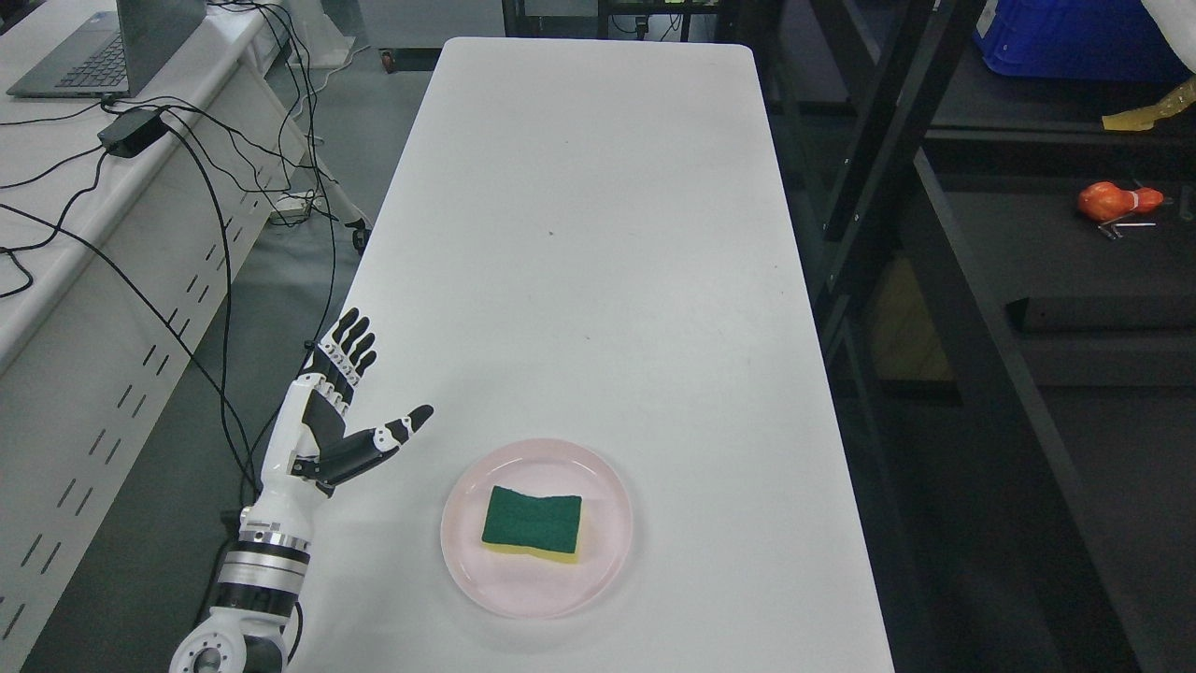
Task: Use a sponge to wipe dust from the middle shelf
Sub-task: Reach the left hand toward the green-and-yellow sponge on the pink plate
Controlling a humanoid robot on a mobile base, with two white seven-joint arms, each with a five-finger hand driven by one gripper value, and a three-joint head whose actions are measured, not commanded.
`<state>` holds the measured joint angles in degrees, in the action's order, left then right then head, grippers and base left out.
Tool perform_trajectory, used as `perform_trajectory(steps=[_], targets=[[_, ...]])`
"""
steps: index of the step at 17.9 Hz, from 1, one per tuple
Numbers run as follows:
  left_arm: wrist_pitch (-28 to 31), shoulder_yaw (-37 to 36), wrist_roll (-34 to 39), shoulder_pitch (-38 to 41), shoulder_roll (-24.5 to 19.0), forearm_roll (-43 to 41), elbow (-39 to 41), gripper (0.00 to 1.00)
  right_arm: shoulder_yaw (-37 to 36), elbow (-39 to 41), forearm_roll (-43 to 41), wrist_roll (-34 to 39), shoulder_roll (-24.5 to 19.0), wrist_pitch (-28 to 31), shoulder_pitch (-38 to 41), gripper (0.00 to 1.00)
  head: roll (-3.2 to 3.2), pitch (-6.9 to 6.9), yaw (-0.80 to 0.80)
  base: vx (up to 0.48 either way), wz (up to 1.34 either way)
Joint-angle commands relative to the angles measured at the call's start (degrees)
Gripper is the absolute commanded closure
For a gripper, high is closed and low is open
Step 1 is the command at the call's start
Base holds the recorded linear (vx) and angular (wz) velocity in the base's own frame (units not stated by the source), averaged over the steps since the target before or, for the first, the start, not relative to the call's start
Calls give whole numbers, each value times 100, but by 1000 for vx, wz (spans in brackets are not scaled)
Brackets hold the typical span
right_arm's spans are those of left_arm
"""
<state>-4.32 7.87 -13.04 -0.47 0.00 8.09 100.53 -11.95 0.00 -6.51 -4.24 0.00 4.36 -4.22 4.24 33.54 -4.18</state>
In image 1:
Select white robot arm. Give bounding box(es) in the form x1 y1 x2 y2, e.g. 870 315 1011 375
167 506 313 672

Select black power adapter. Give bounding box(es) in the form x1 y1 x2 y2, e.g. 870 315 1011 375
97 108 167 159

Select green yellow sponge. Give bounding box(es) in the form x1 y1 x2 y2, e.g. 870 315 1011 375
481 485 584 563

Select metal hex keys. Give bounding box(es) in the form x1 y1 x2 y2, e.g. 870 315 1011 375
1097 221 1158 241

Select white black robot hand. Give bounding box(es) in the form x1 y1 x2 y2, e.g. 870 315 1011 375
242 308 434 537

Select black cable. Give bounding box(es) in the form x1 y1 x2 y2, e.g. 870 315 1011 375
0 93 263 496

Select pink plate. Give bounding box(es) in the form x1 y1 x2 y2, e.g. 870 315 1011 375
439 438 634 619

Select white side desk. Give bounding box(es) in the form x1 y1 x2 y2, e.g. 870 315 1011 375
1 7 303 672

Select dark metal shelf rack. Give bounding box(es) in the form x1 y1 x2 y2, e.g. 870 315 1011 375
744 1 1192 672

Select yellow cloth piece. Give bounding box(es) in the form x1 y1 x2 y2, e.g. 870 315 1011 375
1102 77 1195 133

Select orange red toy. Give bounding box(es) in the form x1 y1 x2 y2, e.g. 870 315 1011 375
1076 181 1165 222

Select grey laptop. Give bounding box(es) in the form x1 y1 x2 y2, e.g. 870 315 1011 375
6 1 206 98

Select blue plastic crate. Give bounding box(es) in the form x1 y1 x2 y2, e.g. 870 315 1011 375
974 1 1191 82

